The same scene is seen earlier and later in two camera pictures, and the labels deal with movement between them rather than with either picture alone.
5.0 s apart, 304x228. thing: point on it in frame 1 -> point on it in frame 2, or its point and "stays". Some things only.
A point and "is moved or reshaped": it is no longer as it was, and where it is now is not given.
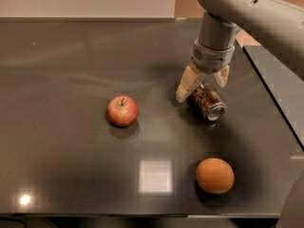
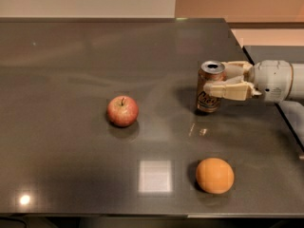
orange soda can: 208,103 is moved or reshaped
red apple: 122,111 stays
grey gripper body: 213,58 -> 272,80
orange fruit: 215,175 stays
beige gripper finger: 189,82 -> 231,88
